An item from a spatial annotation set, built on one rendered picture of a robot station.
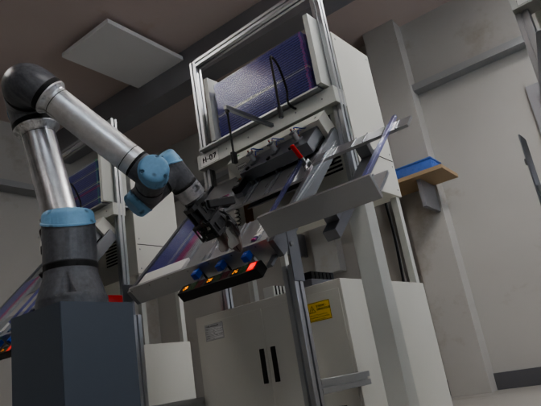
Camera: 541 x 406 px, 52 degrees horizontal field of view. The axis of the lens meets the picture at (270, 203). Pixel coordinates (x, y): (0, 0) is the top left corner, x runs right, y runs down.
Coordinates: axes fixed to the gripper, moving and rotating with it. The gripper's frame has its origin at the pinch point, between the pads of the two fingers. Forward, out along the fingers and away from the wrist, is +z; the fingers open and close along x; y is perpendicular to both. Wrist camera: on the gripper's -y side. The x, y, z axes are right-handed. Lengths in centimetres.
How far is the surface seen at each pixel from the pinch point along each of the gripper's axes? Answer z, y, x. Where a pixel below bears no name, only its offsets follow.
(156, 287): 4.8, -2.3, -44.9
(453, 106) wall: 117, -336, -21
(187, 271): 2.9, -2.2, -27.2
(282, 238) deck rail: 5.8, -6.3, 10.0
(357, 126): 12, -90, 10
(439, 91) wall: 103, -349, -28
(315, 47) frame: -24, -94, 11
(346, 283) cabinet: 36.4, -19.4, 9.9
